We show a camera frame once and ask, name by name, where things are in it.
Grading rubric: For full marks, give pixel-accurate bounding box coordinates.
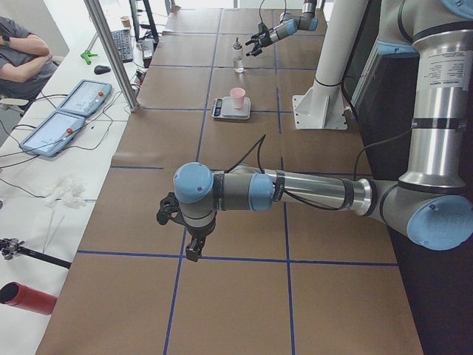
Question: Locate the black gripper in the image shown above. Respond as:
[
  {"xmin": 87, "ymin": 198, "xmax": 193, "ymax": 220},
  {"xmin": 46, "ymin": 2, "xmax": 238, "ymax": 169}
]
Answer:
[
  {"xmin": 245, "ymin": 22, "xmax": 292, "ymax": 57},
  {"xmin": 186, "ymin": 221, "xmax": 215, "ymax": 261}
]

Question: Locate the clear glass sauce bottle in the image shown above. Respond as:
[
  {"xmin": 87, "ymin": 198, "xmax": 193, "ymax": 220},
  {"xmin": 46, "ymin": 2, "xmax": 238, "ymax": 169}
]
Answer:
[{"xmin": 232, "ymin": 37, "xmax": 244, "ymax": 73}]

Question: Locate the pink plastic cup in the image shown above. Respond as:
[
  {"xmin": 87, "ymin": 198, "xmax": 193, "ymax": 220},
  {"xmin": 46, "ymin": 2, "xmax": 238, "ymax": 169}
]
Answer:
[{"xmin": 230, "ymin": 87, "xmax": 246, "ymax": 109}]

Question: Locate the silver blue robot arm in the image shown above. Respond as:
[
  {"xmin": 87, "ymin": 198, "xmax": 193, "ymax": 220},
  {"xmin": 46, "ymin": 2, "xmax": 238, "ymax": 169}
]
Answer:
[
  {"xmin": 157, "ymin": 1, "xmax": 472, "ymax": 261},
  {"xmin": 245, "ymin": 0, "xmax": 318, "ymax": 56}
]

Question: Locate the silver digital kitchen scale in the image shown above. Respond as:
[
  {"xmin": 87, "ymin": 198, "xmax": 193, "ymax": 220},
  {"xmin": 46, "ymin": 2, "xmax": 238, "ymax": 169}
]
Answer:
[{"xmin": 211, "ymin": 96, "xmax": 251, "ymax": 121}]

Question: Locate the black keyboard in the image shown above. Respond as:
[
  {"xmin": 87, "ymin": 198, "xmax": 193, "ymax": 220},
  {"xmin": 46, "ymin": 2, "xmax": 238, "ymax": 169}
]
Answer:
[{"xmin": 110, "ymin": 29, "xmax": 134, "ymax": 63}]

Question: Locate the crumpled white tissue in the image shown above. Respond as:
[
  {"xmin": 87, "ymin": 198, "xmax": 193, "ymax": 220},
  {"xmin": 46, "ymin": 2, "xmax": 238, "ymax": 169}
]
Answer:
[{"xmin": 44, "ymin": 176, "xmax": 86, "ymax": 209}]

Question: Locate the black computer mouse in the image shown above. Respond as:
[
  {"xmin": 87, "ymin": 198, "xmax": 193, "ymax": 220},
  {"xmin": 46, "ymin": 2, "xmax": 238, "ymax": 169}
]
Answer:
[{"xmin": 94, "ymin": 65, "xmax": 111, "ymax": 75}]

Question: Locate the green plastic tool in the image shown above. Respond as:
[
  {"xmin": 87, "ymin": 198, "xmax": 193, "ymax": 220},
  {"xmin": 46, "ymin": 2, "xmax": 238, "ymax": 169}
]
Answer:
[{"xmin": 81, "ymin": 50, "xmax": 98, "ymax": 65}]

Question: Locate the upper blue teach pendant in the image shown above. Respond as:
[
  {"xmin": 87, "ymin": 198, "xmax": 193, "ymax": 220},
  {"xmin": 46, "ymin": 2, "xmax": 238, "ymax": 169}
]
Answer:
[{"xmin": 57, "ymin": 79, "xmax": 112, "ymax": 118}]

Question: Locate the blue teach pendant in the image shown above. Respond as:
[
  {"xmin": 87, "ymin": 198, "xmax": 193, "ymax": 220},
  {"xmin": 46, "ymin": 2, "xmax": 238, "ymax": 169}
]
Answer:
[
  {"xmin": 57, "ymin": 79, "xmax": 112, "ymax": 118},
  {"xmin": 19, "ymin": 110, "xmax": 85, "ymax": 158}
]

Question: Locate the lower blue teach pendant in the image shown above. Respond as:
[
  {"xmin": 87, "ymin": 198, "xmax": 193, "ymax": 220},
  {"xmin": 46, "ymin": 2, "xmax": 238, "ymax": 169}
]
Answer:
[{"xmin": 19, "ymin": 110, "xmax": 85, "ymax": 158}]

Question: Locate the red cylinder bottle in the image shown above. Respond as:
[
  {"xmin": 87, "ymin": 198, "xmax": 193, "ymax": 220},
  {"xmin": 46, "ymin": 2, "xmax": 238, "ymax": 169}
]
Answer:
[{"xmin": 1, "ymin": 282, "xmax": 57, "ymax": 315}]

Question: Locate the person in grey shirt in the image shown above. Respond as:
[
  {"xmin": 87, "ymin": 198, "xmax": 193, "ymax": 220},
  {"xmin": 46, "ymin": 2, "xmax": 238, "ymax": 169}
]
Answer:
[{"xmin": 1, "ymin": 17, "xmax": 58, "ymax": 101}]

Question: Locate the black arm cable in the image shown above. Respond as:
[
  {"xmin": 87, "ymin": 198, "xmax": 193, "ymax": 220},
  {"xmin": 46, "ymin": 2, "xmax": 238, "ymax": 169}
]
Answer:
[
  {"xmin": 225, "ymin": 127, "xmax": 415, "ymax": 212},
  {"xmin": 257, "ymin": 0, "xmax": 289, "ymax": 27}
]

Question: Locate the white pedestal column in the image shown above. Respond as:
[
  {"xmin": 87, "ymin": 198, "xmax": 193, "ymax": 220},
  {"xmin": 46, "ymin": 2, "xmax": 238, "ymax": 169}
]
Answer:
[{"xmin": 293, "ymin": 0, "xmax": 368, "ymax": 130}]

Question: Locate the aluminium frame post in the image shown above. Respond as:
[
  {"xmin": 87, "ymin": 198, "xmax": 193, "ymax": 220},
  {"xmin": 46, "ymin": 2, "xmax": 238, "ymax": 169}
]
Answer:
[{"xmin": 84, "ymin": 0, "xmax": 140, "ymax": 112}]

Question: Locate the black camera tripod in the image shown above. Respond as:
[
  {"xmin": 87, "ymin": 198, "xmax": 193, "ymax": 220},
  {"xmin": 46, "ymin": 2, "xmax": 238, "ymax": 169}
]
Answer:
[{"xmin": 1, "ymin": 238, "xmax": 72, "ymax": 269}]

